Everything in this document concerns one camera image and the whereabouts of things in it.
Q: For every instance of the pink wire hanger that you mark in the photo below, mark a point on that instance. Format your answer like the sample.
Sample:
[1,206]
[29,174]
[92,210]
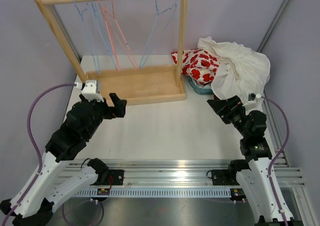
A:
[109,29]
[123,42]

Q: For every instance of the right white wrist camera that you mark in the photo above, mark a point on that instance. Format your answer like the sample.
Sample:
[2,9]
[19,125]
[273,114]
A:
[255,101]

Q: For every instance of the white ruffled blouse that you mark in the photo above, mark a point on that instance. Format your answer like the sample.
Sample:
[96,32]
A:
[241,70]

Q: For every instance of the blue wire hanger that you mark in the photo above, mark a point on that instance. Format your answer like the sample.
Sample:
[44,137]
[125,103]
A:
[82,14]
[98,42]
[163,17]

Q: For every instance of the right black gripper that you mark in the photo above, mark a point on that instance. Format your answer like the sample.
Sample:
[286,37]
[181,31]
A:
[220,107]

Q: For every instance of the white slotted cable duct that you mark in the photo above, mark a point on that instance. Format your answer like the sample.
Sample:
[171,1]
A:
[118,192]

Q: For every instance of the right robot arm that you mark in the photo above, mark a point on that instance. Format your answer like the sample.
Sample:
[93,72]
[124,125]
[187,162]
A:
[255,173]

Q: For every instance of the wooden clothes rack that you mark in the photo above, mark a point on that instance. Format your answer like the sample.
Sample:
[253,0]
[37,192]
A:
[138,85]

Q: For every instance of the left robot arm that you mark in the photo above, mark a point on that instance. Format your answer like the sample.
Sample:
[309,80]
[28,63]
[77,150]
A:
[36,203]

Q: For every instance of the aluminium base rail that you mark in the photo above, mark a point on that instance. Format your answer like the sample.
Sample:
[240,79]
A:
[177,173]

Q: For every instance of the white red floral skirt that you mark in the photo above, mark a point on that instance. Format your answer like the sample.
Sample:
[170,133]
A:
[200,65]

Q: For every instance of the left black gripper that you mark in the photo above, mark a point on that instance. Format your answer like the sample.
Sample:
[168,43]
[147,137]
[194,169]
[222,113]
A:
[119,105]

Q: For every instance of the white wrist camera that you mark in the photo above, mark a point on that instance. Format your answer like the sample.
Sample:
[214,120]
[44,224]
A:
[255,101]
[90,90]

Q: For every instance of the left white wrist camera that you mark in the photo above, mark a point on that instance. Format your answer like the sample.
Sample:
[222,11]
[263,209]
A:
[90,90]

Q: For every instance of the blue plastic basin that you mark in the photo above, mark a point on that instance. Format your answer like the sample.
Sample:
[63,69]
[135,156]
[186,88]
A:
[199,88]

